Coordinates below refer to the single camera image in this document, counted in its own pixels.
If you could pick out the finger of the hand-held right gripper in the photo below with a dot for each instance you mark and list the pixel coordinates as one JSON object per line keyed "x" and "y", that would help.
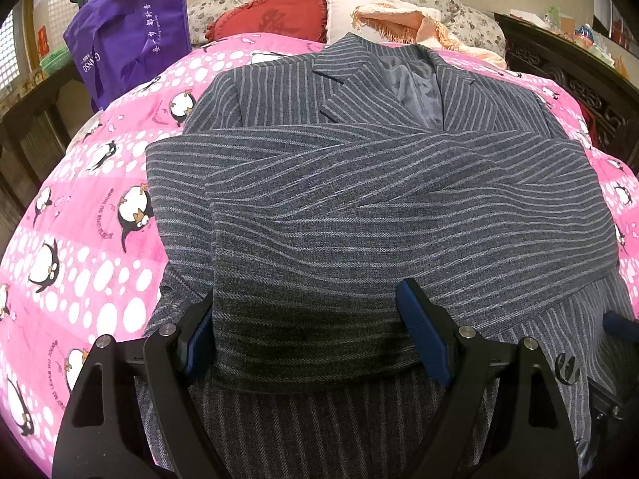
{"x": 606, "y": 404}
{"x": 624, "y": 328}

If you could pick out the green basket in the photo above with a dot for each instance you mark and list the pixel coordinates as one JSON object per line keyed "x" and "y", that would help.
{"x": 55, "y": 57}

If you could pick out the pink penguin blanket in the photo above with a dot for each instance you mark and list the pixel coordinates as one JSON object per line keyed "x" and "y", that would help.
{"x": 90, "y": 239}

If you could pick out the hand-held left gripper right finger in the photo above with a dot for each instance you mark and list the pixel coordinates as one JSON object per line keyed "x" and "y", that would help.
{"x": 424, "y": 332}

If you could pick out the white pillow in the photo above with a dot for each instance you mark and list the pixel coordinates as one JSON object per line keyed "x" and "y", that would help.
{"x": 342, "y": 15}

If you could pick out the red frilled cushion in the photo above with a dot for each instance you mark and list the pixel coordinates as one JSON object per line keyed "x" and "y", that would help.
{"x": 269, "y": 15}

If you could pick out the clutter of bottles and boxes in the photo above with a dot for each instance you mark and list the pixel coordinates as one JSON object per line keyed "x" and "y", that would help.
{"x": 584, "y": 35}

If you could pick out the red cloth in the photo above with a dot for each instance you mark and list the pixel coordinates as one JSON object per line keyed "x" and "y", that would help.
{"x": 589, "y": 124}

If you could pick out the purple tote bag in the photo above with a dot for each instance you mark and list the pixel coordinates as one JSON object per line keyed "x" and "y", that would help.
{"x": 130, "y": 30}

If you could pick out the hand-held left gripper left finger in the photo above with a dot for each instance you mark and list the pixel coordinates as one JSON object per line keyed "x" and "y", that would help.
{"x": 199, "y": 342}

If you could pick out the dark carved wooden cabinet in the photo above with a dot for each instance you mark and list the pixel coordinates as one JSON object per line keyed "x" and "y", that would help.
{"x": 554, "y": 55}

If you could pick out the peach fringed scarf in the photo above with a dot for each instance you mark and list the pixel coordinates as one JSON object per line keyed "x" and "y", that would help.
{"x": 424, "y": 27}

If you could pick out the grey striped suit jacket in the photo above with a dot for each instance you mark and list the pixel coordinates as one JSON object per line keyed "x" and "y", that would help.
{"x": 379, "y": 209}

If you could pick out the dark wooden table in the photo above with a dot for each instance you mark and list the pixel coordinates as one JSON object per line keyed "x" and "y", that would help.
{"x": 30, "y": 124}

